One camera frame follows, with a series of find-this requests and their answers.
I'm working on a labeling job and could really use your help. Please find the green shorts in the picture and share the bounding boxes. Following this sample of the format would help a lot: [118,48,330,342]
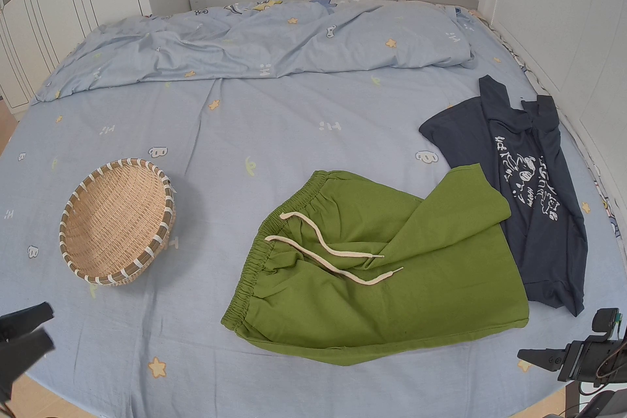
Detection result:
[220,164,531,367]

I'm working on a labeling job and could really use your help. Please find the round woven basket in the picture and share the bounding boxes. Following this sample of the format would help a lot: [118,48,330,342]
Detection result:
[59,158,176,288]

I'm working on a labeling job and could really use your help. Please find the bed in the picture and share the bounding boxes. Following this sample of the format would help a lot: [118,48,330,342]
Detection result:
[0,0,627,417]

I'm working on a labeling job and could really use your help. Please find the pale blue quilt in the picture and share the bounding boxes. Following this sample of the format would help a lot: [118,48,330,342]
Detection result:
[33,0,477,104]

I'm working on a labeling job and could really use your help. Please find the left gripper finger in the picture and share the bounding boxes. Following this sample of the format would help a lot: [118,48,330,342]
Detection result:
[0,302,54,341]
[0,328,55,403]

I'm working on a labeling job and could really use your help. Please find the dark blue printed T-shirt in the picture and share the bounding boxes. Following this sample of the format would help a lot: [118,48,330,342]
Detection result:
[418,74,588,318]

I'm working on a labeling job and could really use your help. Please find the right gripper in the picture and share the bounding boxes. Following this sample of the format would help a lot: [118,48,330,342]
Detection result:
[518,340,627,383]

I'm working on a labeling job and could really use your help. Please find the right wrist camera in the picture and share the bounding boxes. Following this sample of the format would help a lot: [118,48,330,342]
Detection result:
[591,308,625,344]

